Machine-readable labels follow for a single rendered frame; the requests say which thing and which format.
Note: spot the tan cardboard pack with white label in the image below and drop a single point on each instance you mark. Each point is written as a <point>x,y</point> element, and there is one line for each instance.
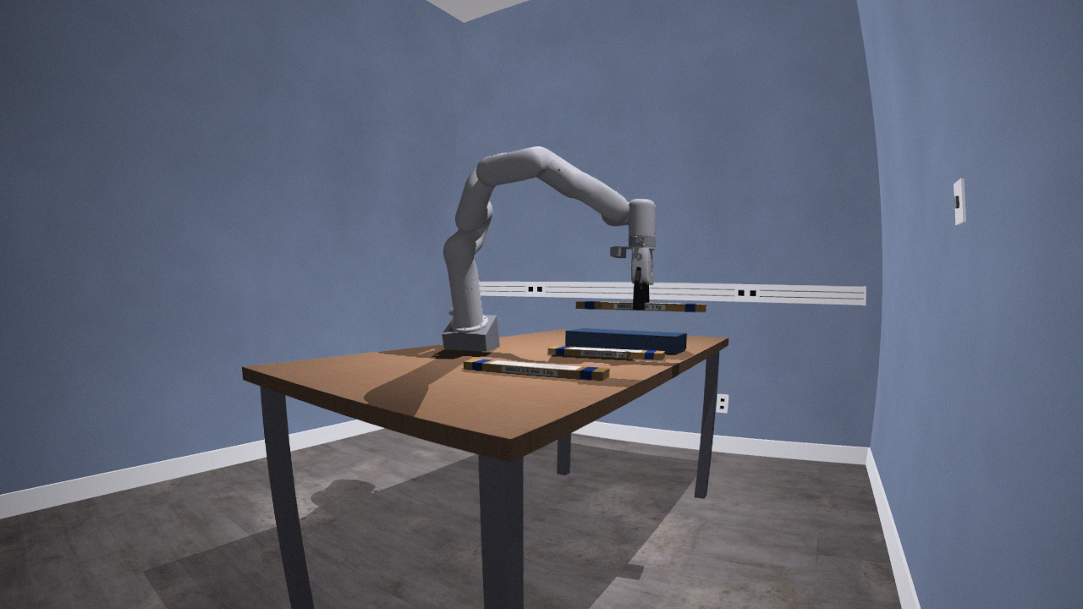
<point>598,305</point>
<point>529,369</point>

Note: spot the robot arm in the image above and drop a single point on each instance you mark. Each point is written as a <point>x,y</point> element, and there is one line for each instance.
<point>460,248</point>

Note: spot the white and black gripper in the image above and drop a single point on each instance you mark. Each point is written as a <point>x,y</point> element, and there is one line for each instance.
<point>641,264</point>

